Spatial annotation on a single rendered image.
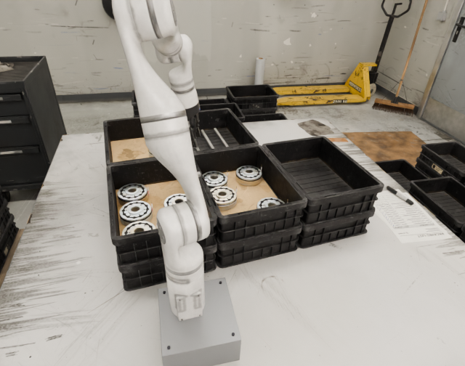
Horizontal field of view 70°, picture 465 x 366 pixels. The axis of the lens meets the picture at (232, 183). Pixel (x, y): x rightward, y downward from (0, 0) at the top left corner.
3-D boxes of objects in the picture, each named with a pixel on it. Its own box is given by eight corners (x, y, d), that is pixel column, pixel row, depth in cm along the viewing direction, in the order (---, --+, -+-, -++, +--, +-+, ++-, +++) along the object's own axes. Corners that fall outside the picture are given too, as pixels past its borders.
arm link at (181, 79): (200, 79, 104) (172, 83, 104) (189, 28, 94) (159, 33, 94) (200, 90, 99) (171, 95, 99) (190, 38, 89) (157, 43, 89)
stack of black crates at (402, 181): (431, 218, 225) (444, 189, 212) (391, 223, 219) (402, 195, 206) (394, 184, 257) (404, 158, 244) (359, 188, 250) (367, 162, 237)
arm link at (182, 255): (163, 229, 64) (171, 285, 75) (208, 215, 68) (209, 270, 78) (150, 201, 71) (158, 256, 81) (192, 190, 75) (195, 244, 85)
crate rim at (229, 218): (308, 207, 107) (309, 201, 106) (219, 225, 98) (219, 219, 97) (259, 149, 138) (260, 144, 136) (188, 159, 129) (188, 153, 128)
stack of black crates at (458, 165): (479, 210, 233) (503, 169, 214) (442, 216, 227) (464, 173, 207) (438, 179, 265) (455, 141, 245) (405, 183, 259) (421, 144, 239)
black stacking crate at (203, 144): (257, 168, 143) (259, 144, 137) (189, 179, 135) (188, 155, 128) (228, 129, 174) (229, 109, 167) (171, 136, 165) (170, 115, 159)
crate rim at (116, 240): (219, 225, 98) (219, 219, 97) (112, 247, 90) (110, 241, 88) (188, 159, 129) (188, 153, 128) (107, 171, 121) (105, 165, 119)
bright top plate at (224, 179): (231, 184, 125) (231, 182, 125) (205, 189, 122) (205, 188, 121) (221, 170, 133) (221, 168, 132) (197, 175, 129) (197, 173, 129)
